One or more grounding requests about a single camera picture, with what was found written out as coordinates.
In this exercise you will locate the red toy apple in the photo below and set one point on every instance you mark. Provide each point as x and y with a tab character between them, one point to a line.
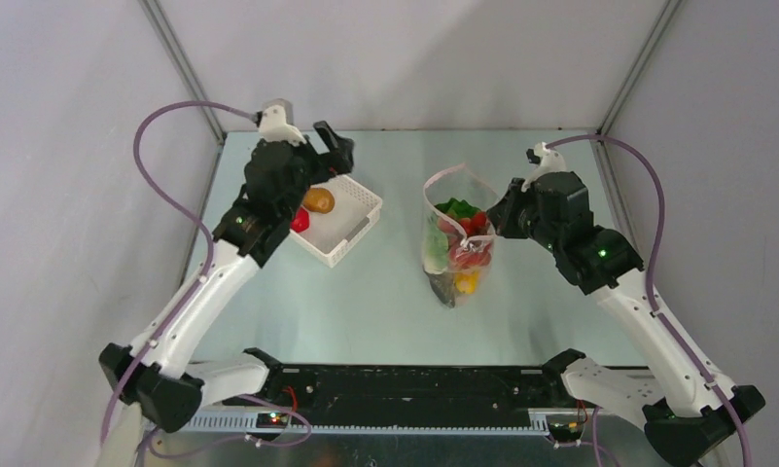
301	222

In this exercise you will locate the yellow toy lemon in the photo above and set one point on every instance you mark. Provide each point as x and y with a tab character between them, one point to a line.
466	282

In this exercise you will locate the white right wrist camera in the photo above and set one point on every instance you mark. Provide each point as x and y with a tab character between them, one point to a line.
545	161

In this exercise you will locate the grey toy fish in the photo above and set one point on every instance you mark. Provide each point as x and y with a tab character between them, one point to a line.
442	285

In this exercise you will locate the green toy lettuce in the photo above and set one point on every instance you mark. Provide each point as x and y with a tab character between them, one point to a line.
447	225

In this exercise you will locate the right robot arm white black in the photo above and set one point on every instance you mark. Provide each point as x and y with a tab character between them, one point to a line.
689	407

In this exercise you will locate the white perforated plastic basket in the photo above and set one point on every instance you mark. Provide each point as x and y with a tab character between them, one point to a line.
329	237

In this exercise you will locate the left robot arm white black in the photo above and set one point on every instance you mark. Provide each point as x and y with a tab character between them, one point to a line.
154	371

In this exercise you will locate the brown toy potato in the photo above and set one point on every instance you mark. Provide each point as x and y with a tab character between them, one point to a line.
319	200

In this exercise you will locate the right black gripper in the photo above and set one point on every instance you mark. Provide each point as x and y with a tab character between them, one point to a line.
514	210

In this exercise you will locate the grey slotted cable duct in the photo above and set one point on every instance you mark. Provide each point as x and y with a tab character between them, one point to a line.
243	422

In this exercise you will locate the clear zip top bag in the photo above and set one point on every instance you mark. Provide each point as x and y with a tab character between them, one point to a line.
458	182

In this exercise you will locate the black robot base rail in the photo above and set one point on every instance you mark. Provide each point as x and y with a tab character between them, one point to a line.
414	396

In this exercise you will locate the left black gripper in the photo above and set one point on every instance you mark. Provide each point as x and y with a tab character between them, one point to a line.
339	158

